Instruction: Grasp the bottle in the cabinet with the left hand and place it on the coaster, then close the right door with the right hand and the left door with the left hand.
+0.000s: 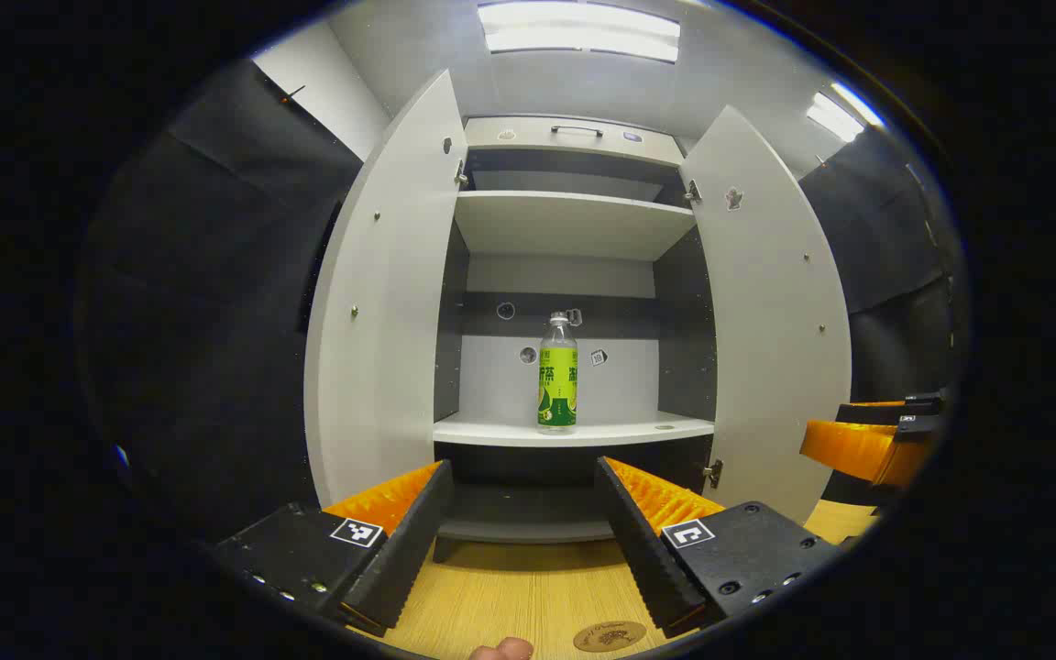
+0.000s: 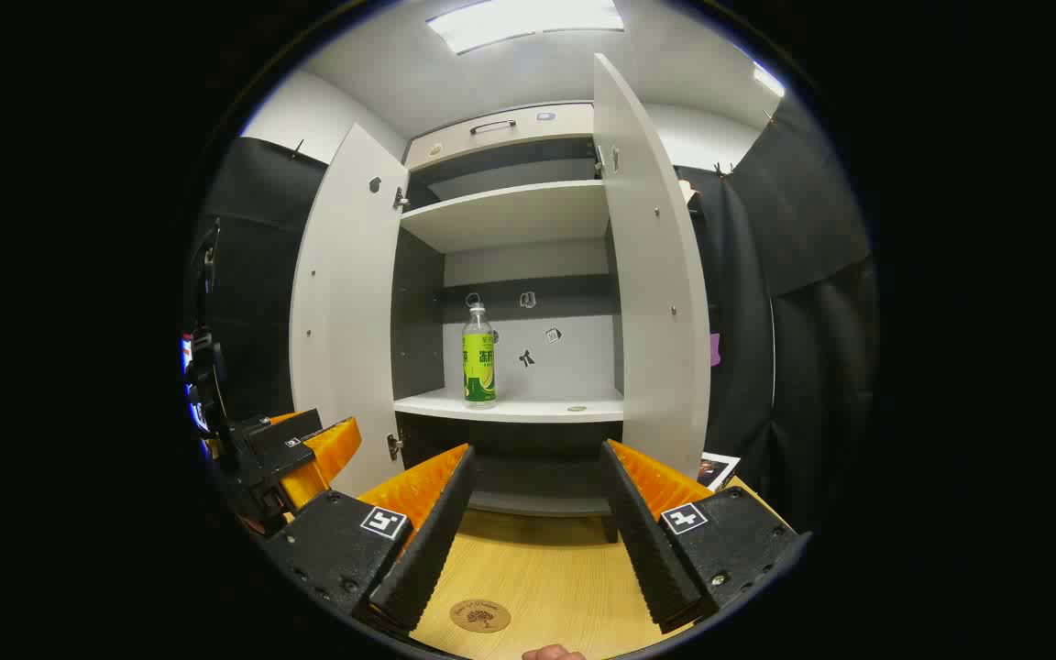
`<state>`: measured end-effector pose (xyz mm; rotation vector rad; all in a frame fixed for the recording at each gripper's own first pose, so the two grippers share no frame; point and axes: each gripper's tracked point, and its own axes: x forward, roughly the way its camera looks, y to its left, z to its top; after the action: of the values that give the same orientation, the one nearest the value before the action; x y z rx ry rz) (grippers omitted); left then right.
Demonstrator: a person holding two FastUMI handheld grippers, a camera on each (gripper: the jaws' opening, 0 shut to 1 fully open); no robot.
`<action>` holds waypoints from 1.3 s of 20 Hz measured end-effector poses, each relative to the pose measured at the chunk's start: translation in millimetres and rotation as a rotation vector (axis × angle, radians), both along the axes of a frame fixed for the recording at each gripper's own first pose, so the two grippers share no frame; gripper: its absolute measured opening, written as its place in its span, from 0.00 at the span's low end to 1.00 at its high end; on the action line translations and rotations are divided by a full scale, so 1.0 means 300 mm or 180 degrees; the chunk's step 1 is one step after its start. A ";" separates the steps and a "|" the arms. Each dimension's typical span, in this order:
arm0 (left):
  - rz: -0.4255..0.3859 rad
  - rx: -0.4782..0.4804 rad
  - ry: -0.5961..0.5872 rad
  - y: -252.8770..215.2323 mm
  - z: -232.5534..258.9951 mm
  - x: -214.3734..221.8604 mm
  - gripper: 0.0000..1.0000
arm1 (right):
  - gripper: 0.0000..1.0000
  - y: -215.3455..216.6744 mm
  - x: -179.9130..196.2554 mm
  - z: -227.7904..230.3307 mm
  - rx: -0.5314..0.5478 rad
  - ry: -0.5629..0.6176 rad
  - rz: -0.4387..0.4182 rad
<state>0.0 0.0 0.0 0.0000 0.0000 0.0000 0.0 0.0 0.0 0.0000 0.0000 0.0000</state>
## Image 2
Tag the white photo-cover book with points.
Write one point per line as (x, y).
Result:
(719, 470)

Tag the round cork coaster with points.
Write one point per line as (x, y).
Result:
(480, 616)

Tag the ceiling light panel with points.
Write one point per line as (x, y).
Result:
(528, 23)
(768, 80)

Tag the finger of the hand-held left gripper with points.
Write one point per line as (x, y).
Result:
(285, 433)
(306, 486)

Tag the black backdrop cloth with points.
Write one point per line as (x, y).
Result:
(812, 229)

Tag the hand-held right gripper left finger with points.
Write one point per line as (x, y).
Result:
(436, 541)

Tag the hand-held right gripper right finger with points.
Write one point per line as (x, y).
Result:
(647, 541)

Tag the grey cabinet door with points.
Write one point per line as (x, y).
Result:
(345, 321)
(652, 321)

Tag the metal door hinge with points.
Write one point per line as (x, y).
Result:
(393, 446)
(599, 163)
(400, 198)

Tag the green tea bottle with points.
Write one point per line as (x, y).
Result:
(479, 367)

